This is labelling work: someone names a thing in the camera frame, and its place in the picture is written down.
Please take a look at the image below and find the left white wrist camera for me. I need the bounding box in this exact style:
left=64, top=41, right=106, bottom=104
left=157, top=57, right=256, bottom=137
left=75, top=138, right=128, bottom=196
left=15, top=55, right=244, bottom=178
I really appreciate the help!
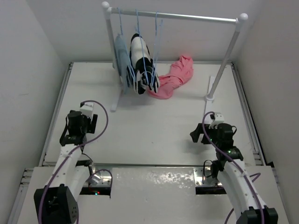
left=79, top=102, right=94, bottom=118

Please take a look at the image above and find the light blue hanging garment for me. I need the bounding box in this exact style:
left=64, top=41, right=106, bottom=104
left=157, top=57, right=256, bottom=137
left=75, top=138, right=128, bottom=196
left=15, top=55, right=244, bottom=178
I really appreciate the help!
left=114, top=35, right=131, bottom=94

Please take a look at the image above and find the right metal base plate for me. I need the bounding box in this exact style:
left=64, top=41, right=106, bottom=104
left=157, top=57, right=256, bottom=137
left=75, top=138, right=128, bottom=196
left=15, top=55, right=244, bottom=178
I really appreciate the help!
left=193, top=166, right=222, bottom=187

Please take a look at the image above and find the purple cable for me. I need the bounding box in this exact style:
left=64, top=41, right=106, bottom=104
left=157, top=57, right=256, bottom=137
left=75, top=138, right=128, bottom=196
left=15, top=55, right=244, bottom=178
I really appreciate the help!
left=202, top=111, right=264, bottom=224
left=38, top=100, right=109, bottom=224

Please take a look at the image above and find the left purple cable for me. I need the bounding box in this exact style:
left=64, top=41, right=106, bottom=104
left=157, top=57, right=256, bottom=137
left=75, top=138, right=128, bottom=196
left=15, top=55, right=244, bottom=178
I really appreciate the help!
left=38, top=100, right=109, bottom=224

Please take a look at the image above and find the blue wire hanger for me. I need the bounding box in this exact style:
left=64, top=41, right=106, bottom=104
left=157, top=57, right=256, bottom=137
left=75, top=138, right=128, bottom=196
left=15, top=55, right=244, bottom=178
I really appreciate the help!
left=151, top=11, right=158, bottom=86

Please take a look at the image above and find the white clothes rack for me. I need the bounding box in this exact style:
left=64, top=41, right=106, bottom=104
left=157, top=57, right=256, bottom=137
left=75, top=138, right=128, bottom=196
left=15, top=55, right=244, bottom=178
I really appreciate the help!
left=102, top=1, right=248, bottom=113

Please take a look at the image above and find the metal base plate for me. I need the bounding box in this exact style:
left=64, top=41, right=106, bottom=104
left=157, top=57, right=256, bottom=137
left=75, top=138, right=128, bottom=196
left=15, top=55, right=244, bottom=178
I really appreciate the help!
left=83, top=164, right=113, bottom=188
left=193, top=166, right=222, bottom=187

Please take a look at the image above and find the black and white hanging garment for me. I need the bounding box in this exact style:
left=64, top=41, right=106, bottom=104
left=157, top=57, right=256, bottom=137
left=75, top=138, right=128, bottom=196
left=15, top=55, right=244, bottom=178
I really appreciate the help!
left=127, top=33, right=160, bottom=95

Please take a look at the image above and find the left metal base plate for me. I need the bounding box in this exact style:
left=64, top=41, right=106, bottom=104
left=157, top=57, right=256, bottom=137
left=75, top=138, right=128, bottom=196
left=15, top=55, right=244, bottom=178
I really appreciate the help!
left=83, top=164, right=113, bottom=188

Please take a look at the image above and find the blue hanger with striped garment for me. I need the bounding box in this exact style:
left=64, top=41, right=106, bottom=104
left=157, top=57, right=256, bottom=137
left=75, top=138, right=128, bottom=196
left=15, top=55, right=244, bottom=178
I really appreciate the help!
left=135, top=9, right=150, bottom=85

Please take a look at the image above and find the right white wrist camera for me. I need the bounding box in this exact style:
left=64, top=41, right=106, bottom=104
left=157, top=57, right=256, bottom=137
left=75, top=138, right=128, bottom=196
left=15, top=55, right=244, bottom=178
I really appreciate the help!
left=209, top=112, right=224, bottom=129

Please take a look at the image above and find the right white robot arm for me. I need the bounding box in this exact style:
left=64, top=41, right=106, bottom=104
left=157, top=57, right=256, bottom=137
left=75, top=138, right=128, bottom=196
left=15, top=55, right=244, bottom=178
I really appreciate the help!
left=190, top=123, right=278, bottom=224

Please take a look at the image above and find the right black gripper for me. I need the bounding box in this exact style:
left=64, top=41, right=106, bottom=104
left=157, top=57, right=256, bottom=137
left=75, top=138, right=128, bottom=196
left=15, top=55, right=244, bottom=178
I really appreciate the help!
left=190, top=123, right=220, bottom=147

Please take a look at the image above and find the pink t shirt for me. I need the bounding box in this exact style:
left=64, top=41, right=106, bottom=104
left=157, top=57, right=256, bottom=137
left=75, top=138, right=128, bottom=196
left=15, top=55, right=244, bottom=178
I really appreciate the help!
left=148, top=55, right=194, bottom=99

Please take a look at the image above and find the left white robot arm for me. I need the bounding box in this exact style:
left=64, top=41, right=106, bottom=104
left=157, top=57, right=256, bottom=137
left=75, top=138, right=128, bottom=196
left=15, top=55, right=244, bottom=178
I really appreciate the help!
left=34, top=110, right=98, bottom=224

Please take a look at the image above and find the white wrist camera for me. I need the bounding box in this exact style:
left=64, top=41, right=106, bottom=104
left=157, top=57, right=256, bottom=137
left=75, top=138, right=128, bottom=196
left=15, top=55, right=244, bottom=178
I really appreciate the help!
left=79, top=102, right=94, bottom=118
left=209, top=112, right=224, bottom=129

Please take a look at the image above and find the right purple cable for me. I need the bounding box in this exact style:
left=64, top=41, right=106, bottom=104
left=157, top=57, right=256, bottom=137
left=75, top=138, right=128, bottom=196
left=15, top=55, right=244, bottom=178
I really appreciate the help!
left=202, top=111, right=264, bottom=224

